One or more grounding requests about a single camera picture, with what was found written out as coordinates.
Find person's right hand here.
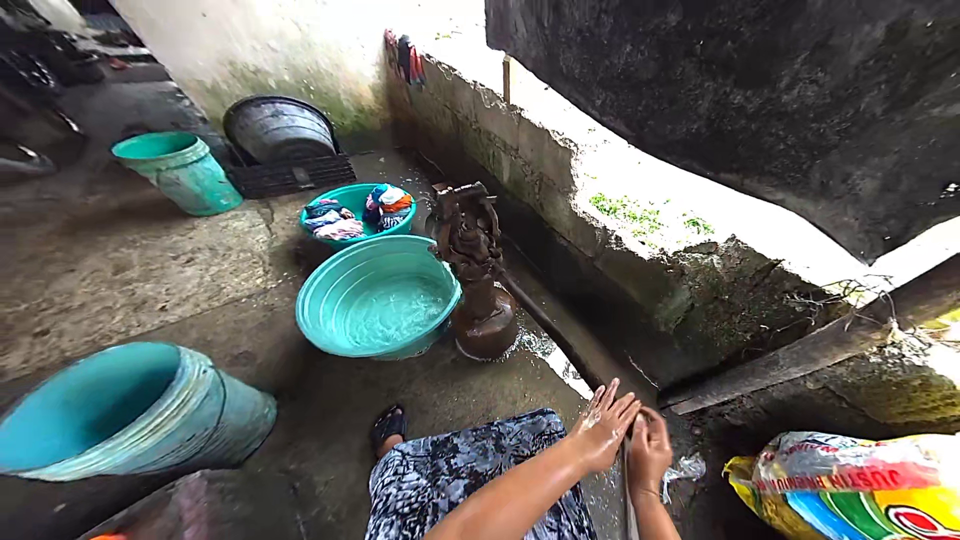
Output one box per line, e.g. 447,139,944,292
627,406,674,499

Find person's left hand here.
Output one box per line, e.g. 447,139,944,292
570,378,643,474

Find long metal pump handle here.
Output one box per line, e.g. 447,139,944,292
495,266,610,397

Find person's right forearm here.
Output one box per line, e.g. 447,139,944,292
633,490,683,540

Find person's left forearm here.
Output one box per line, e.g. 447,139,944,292
423,438,596,540

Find clear crumpled plastic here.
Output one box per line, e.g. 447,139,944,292
660,452,708,504

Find rusty hand water pump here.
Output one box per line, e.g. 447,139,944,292
426,182,519,362

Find wooden plank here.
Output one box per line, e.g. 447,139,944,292
663,255,960,416

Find colorful printed sack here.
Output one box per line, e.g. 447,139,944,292
723,431,960,540

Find large green basin with water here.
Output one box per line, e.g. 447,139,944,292
295,234,463,361

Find pile of wet clothes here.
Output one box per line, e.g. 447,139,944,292
304,184,414,242

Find small green basin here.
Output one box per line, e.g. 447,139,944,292
300,183,417,251

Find large blue-green bucket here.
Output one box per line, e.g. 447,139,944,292
0,342,279,483

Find dark red and blue cloths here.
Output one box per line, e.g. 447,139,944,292
384,28,426,88

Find large black basin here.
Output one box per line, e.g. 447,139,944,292
222,95,337,167

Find green bucket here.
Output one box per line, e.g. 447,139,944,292
111,131,244,218

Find motorcycle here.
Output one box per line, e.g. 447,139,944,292
0,15,87,180

